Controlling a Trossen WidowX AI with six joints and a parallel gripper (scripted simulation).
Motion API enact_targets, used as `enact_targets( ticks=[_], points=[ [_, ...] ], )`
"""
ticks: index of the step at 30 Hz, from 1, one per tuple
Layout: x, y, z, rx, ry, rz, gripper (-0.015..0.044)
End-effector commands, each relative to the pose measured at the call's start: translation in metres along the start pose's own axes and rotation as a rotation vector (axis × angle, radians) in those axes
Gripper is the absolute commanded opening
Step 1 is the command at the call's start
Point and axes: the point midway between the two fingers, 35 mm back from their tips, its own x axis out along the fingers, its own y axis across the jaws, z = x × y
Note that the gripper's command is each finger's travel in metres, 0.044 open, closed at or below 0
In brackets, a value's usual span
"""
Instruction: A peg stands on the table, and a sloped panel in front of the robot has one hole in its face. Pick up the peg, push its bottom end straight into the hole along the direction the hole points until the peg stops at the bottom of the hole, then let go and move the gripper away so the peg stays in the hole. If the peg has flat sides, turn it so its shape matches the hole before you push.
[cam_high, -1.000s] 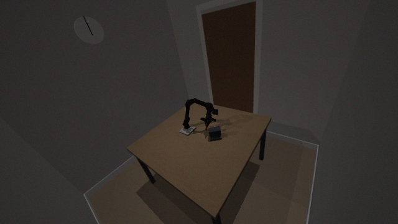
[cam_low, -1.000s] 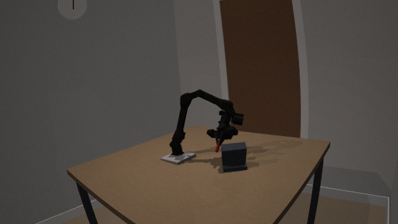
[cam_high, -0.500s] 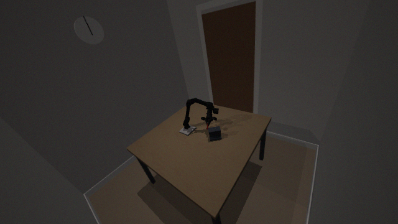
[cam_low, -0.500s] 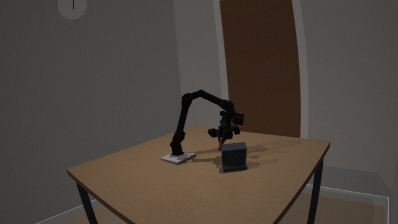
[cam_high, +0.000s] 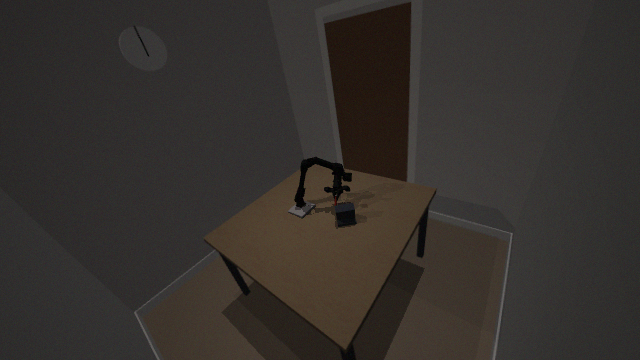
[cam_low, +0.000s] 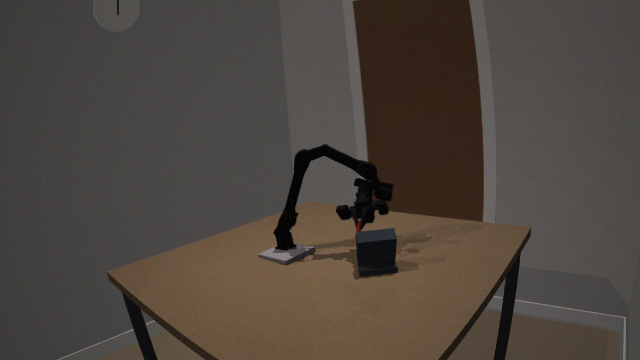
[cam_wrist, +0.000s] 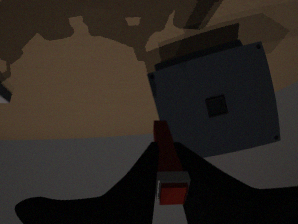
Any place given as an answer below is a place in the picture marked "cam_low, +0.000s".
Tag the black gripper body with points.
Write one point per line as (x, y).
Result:
(364, 199)

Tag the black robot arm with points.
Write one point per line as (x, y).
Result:
(382, 191)

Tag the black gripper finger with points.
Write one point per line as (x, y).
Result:
(355, 215)
(366, 214)

